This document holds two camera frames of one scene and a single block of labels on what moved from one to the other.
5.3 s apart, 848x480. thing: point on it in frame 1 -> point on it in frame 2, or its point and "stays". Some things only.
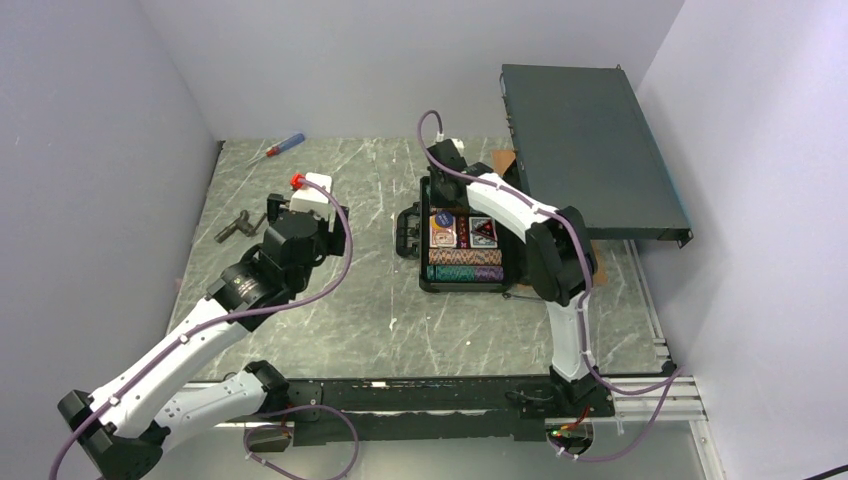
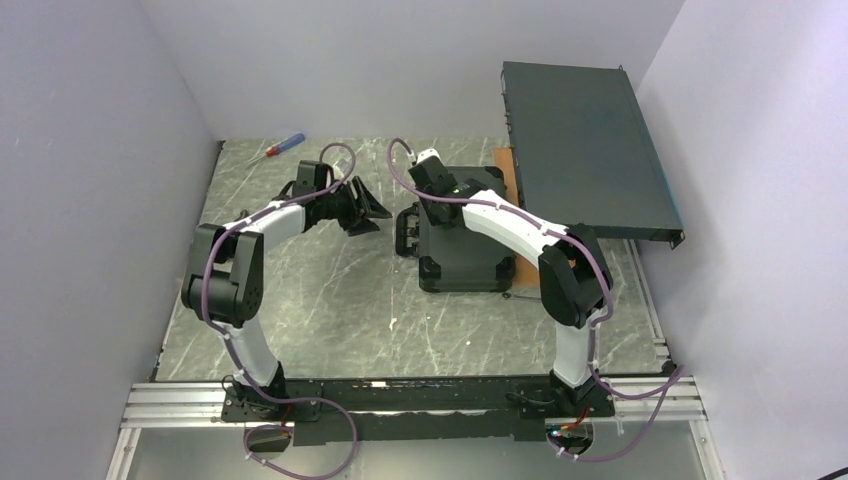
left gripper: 331,242 -> 369,205
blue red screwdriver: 280,147 stays
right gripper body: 437,195 -> 428,208
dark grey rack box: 583,141 stays
